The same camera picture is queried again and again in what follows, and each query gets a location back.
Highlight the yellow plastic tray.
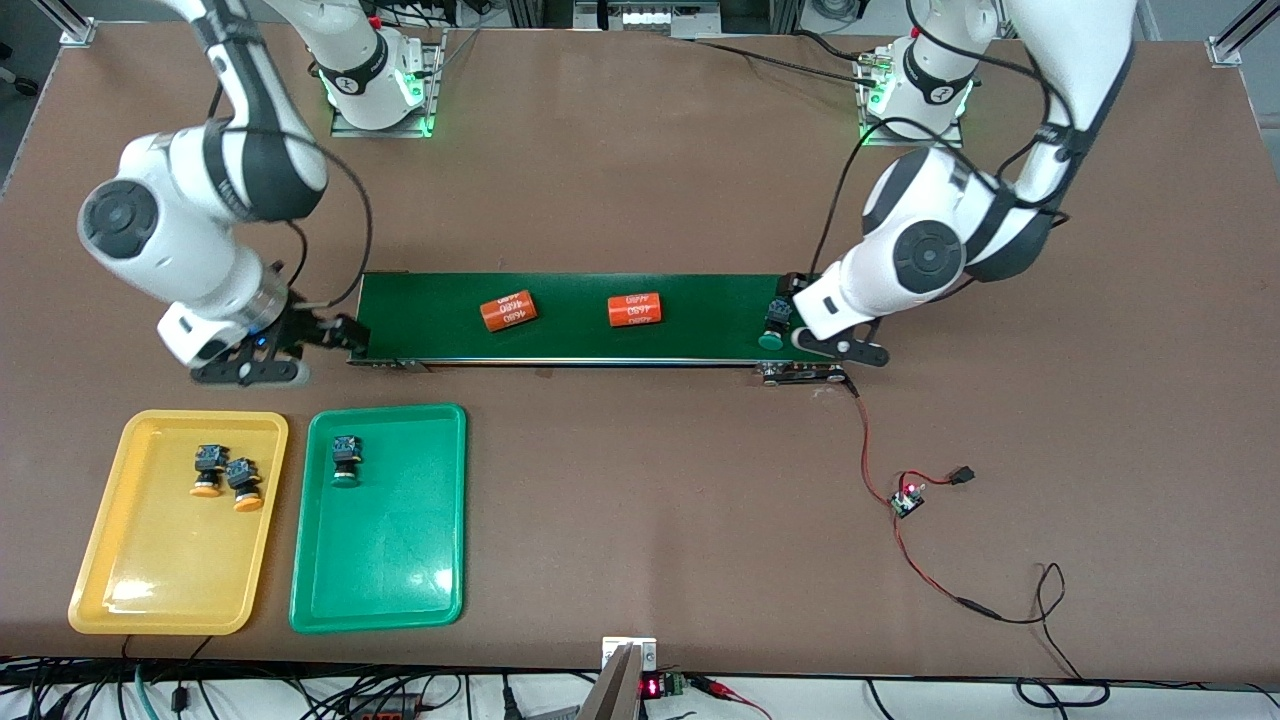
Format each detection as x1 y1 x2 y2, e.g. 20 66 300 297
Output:
67 409 290 637

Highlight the yellow mushroom push button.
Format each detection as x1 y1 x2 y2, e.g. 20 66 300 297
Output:
226 457 265 513
190 443 229 499

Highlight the black chair caster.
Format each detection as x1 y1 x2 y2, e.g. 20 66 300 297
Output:
0 40 41 98

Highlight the grey camera mount beam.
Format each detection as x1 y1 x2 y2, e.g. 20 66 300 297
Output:
578 645 641 720

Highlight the green conveyor belt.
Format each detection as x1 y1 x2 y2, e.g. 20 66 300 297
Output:
347 270 851 387

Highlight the red black power cable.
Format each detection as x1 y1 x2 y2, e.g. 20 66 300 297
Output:
893 515 1111 706

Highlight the red black motor cable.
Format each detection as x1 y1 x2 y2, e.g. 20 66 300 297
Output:
845 372 901 506

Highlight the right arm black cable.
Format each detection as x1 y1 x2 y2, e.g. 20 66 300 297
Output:
205 60 374 306

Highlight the white metal mounting plate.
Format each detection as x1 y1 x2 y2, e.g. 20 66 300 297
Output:
602 637 658 671

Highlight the red clip cable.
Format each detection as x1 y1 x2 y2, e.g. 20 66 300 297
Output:
690 675 771 720

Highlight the black cable across table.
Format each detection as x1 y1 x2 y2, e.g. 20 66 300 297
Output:
690 28 881 86

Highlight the aluminium frame profile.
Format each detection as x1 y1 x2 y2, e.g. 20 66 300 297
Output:
35 0 98 47
1205 0 1280 69

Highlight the silver control box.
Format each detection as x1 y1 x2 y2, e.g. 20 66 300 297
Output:
575 0 723 39

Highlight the green plastic tray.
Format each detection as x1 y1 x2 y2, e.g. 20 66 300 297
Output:
288 402 469 635

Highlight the black power strip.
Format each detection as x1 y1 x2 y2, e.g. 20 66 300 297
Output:
340 690 426 720

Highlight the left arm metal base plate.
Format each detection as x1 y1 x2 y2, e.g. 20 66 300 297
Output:
855 50 966 149

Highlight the orange cylindrical capacitor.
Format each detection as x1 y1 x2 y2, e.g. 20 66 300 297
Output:
479 290 540 334
607 292 665 329

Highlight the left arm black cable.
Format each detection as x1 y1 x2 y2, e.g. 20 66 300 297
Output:
808 0 1076 281

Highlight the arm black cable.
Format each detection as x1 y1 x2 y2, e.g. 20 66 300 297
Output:
205 60 374 306
808 0 1076 281

